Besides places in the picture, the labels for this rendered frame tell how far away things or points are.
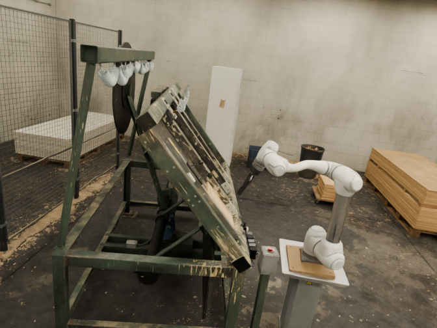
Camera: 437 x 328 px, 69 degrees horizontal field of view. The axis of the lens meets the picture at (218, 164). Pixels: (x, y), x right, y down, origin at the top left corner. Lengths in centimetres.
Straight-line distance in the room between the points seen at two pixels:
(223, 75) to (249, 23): 181
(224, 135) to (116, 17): 389
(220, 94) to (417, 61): 441
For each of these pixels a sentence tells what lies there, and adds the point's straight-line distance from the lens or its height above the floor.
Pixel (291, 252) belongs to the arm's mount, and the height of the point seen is 77.
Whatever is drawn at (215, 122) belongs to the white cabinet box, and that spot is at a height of 97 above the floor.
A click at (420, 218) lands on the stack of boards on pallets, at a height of 32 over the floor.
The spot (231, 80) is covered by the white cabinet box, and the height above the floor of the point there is 183.
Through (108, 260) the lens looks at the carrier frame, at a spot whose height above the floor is 78.
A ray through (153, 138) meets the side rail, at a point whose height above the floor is 170.
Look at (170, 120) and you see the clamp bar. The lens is 259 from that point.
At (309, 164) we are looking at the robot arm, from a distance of 227.
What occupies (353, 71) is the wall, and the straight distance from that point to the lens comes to 798.
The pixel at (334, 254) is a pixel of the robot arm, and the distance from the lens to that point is 248.
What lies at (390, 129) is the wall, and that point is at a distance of 841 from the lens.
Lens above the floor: 222
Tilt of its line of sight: 18 degrees down
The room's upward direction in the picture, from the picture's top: 7 degrees clockwise
